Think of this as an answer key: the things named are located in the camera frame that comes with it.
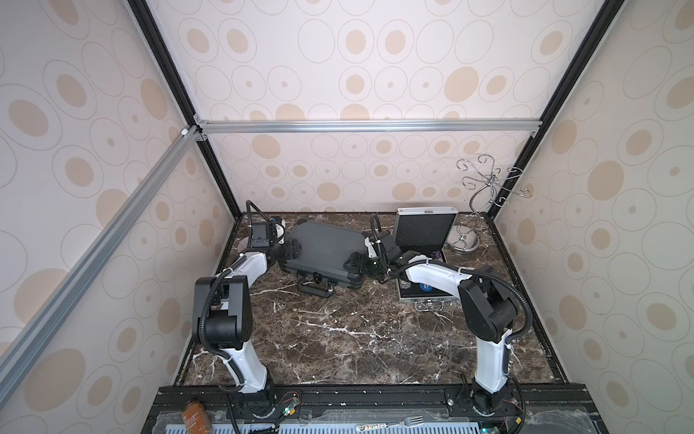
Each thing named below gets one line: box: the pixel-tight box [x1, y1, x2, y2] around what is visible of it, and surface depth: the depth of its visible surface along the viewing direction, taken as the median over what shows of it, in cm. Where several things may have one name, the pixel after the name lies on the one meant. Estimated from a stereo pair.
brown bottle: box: [182, 399, 214, 434], surface depth 70 cm
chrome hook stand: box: [445, 154, 533, 253], surface depth 95 cm
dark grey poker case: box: [279, 220, 367, 298], surface depth 98 cm
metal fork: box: [355, 415, 425, 433], surface depth 71 cm
